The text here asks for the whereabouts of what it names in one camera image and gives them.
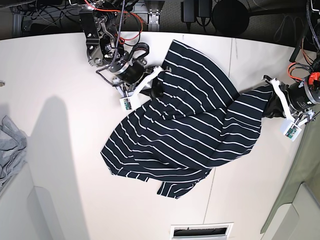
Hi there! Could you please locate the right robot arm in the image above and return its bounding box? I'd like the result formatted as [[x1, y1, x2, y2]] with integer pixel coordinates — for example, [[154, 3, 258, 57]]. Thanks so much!
[[78, 0, 164, 99]]

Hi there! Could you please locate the aluminium frame post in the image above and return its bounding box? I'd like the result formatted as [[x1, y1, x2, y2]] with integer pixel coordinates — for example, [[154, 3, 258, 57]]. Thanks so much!
[[144, 0, 165, 32]]

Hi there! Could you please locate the navy white striped t-shirt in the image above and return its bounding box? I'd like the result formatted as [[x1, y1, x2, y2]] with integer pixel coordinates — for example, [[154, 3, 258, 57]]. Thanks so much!
[[101, 40, 274, 199]]

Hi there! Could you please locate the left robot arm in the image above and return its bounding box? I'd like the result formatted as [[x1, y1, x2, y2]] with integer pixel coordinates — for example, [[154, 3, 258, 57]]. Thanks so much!
[[280, 0, 320, 115]]

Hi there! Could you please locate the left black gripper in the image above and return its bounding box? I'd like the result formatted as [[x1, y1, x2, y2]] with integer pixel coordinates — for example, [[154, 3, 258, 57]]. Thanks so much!
[[262, 74, 320, 119]]

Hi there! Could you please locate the white vent slot frame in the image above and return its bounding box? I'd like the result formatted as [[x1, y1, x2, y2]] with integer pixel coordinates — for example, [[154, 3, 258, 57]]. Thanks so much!
[[169, 222, 234, 240]]

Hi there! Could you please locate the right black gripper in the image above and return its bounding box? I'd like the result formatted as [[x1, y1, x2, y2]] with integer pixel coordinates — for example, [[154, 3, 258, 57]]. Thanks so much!
[[111, 61, 172, 98]]

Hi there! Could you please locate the grey cloth pile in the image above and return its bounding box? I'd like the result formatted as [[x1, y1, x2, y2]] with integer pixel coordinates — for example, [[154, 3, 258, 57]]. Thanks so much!
[[0, 115, 27, 191]]

